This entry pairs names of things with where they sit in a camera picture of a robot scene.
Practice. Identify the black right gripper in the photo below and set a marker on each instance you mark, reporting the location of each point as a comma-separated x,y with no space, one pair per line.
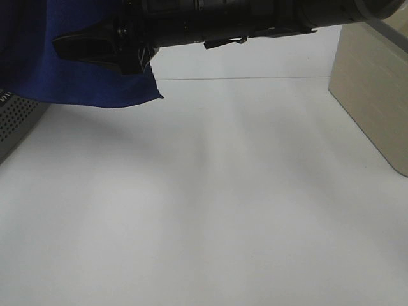
126,49

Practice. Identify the blue towel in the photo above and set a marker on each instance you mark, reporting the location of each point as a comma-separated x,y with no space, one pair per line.
31,68

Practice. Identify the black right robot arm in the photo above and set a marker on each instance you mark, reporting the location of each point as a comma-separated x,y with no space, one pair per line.
218,23

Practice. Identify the grey perforated plastic basket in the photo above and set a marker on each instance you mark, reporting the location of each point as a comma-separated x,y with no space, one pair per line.
18,117

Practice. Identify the beige plastic bin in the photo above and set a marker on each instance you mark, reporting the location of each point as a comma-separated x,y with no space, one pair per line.
369,80

